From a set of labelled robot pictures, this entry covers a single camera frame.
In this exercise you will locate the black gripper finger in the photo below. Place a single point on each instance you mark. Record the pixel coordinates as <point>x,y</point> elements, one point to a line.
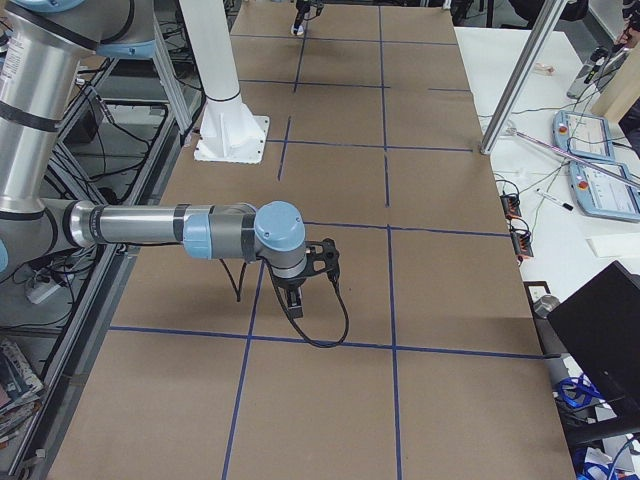
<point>297,27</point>
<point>294,305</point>

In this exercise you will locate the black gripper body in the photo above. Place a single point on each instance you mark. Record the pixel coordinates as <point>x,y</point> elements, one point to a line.
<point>303,7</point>
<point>288,284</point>

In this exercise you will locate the long grabber stick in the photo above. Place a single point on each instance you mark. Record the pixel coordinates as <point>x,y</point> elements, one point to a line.
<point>510,131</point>

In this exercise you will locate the metal cup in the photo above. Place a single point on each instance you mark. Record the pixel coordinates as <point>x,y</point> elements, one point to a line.
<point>544,305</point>

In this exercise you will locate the black marker pen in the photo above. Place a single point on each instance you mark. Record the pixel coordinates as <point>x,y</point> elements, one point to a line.
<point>545,195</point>

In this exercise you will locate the stack of magazines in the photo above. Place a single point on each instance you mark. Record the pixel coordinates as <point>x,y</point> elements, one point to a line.
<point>20,388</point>

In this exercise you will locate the black laptop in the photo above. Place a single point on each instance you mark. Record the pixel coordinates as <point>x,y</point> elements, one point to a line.
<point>599,327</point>

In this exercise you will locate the upper teach pendant tablet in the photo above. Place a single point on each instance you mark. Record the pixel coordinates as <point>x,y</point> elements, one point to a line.
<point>583,135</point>

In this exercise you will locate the teach pendant tablet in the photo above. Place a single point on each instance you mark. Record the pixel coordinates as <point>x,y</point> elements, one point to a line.
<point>601,196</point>
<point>583,135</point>

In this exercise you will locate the lower teach pendant tablet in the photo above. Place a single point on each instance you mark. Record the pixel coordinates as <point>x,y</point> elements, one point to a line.
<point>601,196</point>

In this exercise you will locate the aluminium frame post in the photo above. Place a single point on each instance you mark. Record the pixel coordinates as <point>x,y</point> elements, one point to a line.
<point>545,24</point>

